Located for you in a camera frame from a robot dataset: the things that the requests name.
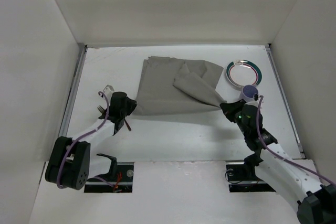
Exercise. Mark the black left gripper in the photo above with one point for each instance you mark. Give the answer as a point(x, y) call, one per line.
point(128, 106)

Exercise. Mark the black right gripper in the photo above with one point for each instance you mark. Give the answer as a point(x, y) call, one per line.
point(234, 108)

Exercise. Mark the grey cloth placemat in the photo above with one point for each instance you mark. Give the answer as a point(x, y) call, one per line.
point(178, 86)

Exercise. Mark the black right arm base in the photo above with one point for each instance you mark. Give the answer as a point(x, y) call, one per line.
point(241, 177)

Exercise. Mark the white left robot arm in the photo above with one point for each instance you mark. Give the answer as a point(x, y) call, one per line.
point(74, 160)

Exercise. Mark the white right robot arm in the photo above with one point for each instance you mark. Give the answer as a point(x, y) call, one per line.
point(299, 186)

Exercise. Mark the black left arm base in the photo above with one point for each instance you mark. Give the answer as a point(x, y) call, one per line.
point(107, 175)

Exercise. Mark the brown wooden fork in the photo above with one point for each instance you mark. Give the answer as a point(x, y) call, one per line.
point(101, 109)

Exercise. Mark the brown wooden spoon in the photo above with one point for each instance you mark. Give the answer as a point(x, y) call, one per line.
point(128, 126)

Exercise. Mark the lilac plastic cup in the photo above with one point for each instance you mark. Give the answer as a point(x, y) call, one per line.
point(247, 93)

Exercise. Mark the white plate green rim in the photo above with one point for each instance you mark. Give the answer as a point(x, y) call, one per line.
point(241, 73)

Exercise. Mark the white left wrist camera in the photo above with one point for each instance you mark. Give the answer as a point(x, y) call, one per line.
point(108, 90)

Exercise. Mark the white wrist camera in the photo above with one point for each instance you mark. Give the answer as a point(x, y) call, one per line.
point(257, 100)
point(108, 90)

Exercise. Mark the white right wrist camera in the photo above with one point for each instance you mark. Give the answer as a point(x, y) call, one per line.
point(257, 100)

